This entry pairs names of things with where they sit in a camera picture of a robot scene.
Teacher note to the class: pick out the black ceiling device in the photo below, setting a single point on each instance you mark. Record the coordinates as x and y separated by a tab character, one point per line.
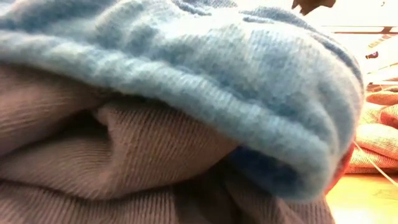
372	55

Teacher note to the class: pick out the white thread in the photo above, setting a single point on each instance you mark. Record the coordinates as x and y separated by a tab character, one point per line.
376	166

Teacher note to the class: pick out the orange sock white tag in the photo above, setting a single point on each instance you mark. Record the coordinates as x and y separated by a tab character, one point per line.
379	140

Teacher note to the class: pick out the black garment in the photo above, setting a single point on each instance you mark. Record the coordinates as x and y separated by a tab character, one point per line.
311	4

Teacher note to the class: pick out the grey-blue sock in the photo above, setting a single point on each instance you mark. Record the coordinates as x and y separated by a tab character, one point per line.
124	155

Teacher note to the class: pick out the bright blue garment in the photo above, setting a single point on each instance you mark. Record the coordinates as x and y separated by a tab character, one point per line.
217	77

